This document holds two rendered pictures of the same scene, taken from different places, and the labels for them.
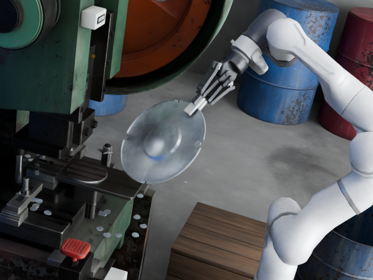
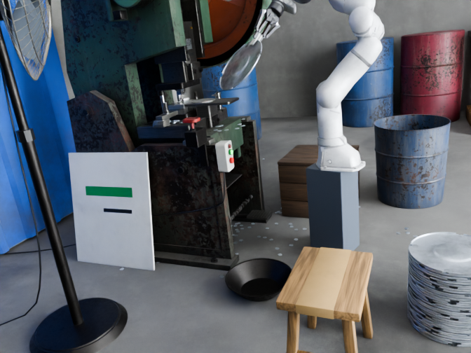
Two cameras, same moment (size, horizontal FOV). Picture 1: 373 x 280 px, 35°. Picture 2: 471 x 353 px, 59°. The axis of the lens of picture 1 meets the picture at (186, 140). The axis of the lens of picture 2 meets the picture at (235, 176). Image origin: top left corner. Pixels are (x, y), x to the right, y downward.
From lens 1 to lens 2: 0.90 m
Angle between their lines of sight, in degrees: 17
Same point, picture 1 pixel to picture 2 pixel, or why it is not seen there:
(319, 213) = (341, 71)
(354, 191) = (360, 49)
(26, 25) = not seen: outside the picture
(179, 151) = (249, 64)
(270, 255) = (321, 115)
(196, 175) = not seen: hidden behind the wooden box
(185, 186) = not seen: hidden behind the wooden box
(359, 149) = (353, 17)
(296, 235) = (327, 85)
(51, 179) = (181, 106)
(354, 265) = (408, 148)
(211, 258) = (304, 162)
